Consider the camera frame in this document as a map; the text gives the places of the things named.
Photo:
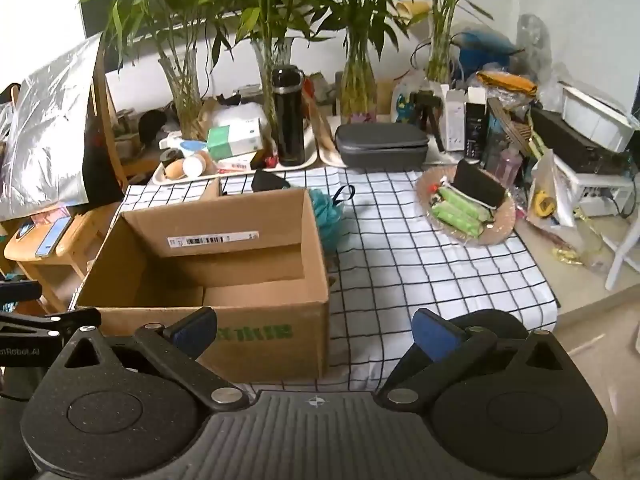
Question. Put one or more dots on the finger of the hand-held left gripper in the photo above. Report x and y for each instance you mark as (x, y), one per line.
(20, 292)
(65, 321)

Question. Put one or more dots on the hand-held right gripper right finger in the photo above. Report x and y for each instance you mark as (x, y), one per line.
(435, 335)

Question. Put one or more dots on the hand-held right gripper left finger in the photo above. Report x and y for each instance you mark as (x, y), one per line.
(192, 332)

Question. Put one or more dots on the cardboard box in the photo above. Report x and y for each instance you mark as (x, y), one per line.
(265, 350)

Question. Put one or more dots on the woven plate with items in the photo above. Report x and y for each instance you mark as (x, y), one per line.
(502, 225)

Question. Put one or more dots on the teal bath pouf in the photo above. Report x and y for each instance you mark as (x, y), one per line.
(327, 220)

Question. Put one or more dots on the black sponge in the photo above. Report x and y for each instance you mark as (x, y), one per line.
(477, 182)

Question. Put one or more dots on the wooden chair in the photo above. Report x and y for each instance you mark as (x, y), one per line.
(80, 240)

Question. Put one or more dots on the black white checkered tablecloth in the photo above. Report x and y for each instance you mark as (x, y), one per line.
(400, 260)

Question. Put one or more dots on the green wipes packet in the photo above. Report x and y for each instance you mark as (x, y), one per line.
(465, 202)
(455, 221)

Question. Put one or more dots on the small red item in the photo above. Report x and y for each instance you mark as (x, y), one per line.
(435, 190)

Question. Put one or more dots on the silver foil bag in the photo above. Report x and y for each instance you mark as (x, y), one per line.
(45, 135)

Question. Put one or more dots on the brown egg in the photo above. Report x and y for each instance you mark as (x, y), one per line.
(175, 170)

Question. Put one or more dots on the orange bottle white cap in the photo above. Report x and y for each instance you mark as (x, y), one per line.
(197, 166)

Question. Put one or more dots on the yellow tape measure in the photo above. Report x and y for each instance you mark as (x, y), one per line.
(542, 205)

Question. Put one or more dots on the black pouch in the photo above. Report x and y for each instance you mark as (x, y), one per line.
(270, 180)

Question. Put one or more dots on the black tape roll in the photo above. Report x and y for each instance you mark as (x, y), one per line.
(172, 156)

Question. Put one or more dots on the pink bottle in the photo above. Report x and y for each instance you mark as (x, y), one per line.
(510, 167)

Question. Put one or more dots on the grey zip case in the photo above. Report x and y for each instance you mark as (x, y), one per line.
(382, 145)

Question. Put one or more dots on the green white box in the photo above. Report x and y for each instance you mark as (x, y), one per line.
(235, 140)

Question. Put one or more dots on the blue carton box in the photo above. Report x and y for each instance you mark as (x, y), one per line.
(494, 140)

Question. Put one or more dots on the black carton box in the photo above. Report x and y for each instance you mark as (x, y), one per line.
(475, 130)

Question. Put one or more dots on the white carton box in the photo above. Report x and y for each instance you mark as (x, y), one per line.
(454, 125)

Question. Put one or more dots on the round black object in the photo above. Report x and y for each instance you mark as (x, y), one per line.
(152, 125)

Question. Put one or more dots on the brown paper bag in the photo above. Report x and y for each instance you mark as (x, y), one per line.
(207, 117)

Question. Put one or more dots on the white small rack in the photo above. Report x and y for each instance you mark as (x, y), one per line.
(600, 190)

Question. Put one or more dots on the small black tripod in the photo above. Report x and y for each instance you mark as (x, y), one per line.
(430, 110)

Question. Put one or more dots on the white plastic package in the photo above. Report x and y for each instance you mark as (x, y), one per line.
(240, 112)

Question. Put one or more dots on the bamboo plant in glass vase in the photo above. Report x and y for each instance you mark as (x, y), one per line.
(272, 55)
(182, 100)
(357, 85)
(440, 55)

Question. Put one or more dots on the black thermos bottle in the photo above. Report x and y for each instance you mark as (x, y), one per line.
(288, 120)

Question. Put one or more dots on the long black box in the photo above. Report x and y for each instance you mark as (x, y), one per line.
(575, 147)

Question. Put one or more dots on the white bag colourful print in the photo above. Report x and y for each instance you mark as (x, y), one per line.
(405, 102)

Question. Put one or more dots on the brown cardboard sheet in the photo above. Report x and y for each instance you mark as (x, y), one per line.
(320, 125)

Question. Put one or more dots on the orange cloth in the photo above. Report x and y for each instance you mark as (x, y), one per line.
(505, 82)

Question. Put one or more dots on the red green snack packet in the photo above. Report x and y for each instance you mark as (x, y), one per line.
(320, 90)

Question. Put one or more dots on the white storage basket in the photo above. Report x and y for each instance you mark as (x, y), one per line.
(595, 115)

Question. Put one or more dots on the clear plastic bag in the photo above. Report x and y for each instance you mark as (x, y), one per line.
(535, 40)

